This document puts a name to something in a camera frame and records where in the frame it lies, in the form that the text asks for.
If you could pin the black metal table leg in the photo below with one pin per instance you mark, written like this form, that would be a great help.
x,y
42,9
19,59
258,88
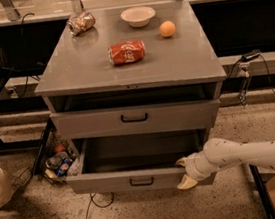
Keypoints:
x,y
263,193

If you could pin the small red apple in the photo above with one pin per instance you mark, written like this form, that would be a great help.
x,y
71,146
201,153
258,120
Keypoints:
x,y
59,148

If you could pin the crumpled snack bag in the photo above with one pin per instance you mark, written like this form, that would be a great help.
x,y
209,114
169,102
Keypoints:
x,y
81,23

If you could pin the black power adapter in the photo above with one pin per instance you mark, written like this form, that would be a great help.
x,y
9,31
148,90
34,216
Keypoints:
x,y
251,55

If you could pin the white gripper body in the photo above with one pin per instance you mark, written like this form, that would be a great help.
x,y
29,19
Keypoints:
x,y
194,166

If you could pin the red cola can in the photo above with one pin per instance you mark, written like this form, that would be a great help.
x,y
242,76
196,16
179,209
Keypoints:
x,y
126,52

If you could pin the blue soda can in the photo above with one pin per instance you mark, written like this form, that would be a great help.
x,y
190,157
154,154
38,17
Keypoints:
x,y
63,167

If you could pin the grey drawer cabinet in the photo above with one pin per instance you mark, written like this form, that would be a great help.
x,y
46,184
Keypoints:
x,y
182,68

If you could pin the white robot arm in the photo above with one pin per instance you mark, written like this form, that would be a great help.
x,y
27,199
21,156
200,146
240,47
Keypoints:
x,y
219,154

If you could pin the orange fruit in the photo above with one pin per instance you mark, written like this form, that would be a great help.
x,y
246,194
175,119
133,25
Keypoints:
x,y
167,29

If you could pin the grey top drawer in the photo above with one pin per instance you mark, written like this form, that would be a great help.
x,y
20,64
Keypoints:
x,y
137,120

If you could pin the grey drawer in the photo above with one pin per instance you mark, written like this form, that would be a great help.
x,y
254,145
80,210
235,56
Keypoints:
x,y
137,120
134,162

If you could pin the white bowl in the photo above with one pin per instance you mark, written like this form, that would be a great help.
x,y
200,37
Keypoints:
x,y
138,16

